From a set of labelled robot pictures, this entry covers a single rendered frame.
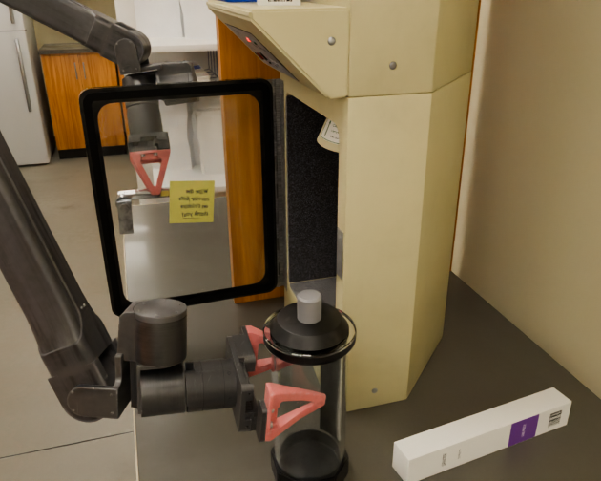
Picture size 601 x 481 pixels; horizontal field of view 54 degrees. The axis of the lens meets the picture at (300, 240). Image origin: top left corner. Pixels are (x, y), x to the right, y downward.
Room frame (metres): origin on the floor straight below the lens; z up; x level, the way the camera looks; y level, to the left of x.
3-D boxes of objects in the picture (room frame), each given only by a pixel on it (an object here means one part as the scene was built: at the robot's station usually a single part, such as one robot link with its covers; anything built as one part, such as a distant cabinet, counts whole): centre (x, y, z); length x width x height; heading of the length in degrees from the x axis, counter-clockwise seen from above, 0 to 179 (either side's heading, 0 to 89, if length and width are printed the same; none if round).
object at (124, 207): (0.90, 0.29, 1.18); 0.02 x 0.02 x 0.06; 19
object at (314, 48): (0.84, 0.04, 1.46); 0.32 x 0.11 x 0.10; 16
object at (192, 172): (0.95, 0.19, 1.19); 0.30 x 0.01 x 0.40; 109
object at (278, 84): (1.00, 0.04, 1.19); 0.03 x 0.02 x 0.39; 16
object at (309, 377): (0.59, -0.01, 1.06); 0.11 x 0.11 x 0.21
